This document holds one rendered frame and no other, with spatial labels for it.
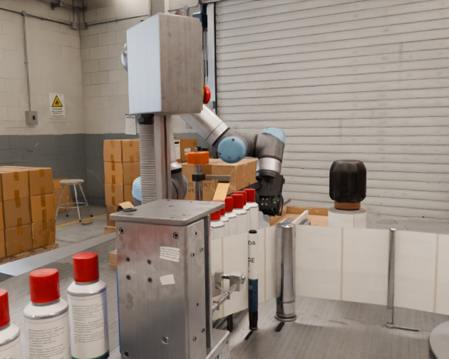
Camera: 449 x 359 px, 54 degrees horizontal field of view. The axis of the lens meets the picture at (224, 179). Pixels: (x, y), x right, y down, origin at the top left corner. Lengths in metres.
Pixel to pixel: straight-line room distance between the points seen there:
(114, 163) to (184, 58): 4.29
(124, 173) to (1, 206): 1.41
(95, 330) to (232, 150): 0.72
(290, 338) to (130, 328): 0.33
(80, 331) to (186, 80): 0.51
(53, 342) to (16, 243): 3.89
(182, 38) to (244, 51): 5.06
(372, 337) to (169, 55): 0.64
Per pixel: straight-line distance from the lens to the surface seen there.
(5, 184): 4.34
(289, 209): 2.20
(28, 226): 4.51
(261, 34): 5.90
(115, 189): 5.19
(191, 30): 0.93
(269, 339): 0.84
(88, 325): 0.64
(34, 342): 0.59
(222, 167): 1.63
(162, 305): 0.59
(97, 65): 7.73
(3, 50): 7.17
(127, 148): 5.03
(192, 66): 0.92
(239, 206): 1.12
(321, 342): 0.84
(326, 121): 5.46
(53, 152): 7.51
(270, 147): 1.35
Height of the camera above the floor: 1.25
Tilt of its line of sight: 7 degrees down
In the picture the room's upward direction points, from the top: 1 degrees counter-clockwise
